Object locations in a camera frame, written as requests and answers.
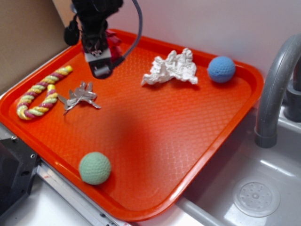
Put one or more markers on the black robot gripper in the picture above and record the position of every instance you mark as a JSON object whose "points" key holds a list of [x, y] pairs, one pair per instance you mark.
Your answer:
{"points": [[89, 25]]}

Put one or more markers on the crumpled white paper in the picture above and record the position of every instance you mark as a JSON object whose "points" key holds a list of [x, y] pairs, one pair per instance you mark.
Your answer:
{"points": [[175, 66]]}

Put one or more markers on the pile of metal clips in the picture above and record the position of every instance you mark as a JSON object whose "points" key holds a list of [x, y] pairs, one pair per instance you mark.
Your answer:
{"points": [[83, 93]]}

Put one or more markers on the orange plastic tray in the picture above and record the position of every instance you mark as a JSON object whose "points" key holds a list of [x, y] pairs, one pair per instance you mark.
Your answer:
{"points": [[156, 137]]}

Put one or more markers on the brown cardboard panel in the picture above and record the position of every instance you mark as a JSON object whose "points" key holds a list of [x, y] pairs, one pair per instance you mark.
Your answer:
{"points": [[31, 33]]}

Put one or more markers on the green golf ball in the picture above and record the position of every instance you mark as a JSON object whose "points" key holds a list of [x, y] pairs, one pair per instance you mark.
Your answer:
{"points": [[94, 168]]}

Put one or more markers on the blue golf ball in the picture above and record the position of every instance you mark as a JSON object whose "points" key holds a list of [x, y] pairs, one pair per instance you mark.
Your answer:
{"points": [[221, 69]]}

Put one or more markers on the grey toy faucet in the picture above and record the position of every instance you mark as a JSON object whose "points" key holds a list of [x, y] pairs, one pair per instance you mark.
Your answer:
{"points": [[281, 71]]}

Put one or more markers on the grey toy sink basin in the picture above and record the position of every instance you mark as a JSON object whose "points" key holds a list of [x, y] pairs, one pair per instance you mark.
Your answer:
{"points": [[209, 197]]}

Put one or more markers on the sink drain strainer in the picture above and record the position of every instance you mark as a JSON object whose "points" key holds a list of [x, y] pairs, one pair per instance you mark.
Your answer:
{"points": [[256, 197]]}

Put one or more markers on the twisted multicolour rope toy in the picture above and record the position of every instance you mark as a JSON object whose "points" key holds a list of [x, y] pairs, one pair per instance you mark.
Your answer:
{"points": [[47, 84]]}

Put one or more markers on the aluminium rail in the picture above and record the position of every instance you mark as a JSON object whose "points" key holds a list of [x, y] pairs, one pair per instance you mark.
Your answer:
{"points": [[53, 201]]}

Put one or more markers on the black mount block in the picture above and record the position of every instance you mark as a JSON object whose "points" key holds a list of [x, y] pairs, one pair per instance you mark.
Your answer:
{"points": [[18, 166]]}

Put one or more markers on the dark faucet handle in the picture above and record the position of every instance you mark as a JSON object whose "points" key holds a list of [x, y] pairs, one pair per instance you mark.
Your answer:
{"points": [[292, 109]]}

